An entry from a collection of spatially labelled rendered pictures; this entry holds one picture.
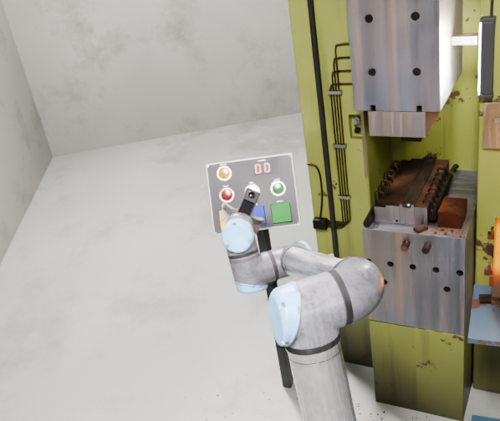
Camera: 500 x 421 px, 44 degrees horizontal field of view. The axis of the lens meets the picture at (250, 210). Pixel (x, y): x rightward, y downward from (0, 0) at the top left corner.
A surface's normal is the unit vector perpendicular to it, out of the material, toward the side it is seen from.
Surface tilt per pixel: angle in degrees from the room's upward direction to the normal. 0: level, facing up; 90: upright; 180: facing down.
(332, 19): 90
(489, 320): 0
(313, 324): 78
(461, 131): 90
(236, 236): 65
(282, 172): 60
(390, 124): 90
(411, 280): 90
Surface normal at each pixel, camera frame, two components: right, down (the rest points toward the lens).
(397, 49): -0.44, 0.48
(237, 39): 0.09, 0.46
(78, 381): -0.15, -0.87
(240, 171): -0.09, -0.02
